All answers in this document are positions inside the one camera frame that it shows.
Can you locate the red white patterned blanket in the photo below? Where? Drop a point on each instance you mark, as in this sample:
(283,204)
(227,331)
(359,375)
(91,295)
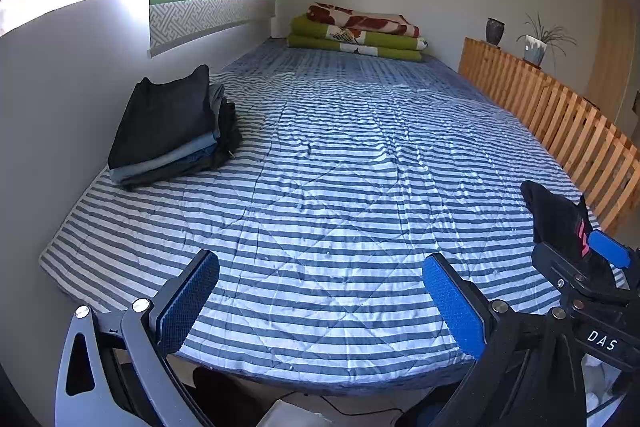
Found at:
(360,19)

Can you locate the black pants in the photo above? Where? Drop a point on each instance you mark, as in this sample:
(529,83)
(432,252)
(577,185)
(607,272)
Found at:
(550,217)

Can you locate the wooden door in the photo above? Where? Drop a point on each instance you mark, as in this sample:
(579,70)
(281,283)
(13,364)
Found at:
(610,57)

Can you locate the wooden slatted fence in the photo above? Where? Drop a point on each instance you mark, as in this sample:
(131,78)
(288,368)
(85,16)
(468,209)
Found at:
(525,107)

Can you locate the blue white striped quilt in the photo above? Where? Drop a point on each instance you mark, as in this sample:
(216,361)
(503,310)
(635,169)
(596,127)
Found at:
(325,207)

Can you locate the dark vase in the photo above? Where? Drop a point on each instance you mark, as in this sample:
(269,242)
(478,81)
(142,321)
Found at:
(495,32)

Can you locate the white box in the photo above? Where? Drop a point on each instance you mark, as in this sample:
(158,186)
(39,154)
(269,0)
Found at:
(285,417)

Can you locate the grey folded garment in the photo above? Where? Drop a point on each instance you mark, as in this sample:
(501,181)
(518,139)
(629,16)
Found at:
(150,169)

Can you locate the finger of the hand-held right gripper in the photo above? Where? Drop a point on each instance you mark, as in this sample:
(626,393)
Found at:
(607,248)
(565,269)

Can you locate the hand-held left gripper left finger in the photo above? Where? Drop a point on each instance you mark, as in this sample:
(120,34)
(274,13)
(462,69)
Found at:
(187,302)

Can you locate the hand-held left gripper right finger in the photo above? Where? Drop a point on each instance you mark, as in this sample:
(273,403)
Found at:
(452,302)

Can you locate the potted plant in white pot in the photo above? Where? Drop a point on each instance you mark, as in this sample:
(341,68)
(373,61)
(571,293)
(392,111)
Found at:
(535,49)

